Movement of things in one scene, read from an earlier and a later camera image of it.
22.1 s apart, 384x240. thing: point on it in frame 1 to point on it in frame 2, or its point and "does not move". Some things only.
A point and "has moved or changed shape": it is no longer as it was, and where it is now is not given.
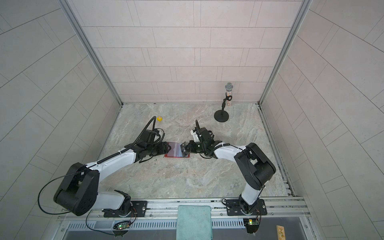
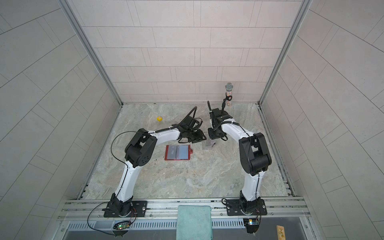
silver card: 180,151 has moved or changed shape
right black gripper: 191,144 to 212,136
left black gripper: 163,148 to 199,136
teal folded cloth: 194,222 does not move
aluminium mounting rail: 279,209 does not move
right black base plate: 233,209 does not move
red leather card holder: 176,151 does not move
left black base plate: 137,209 does not move
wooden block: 280,232 does not move
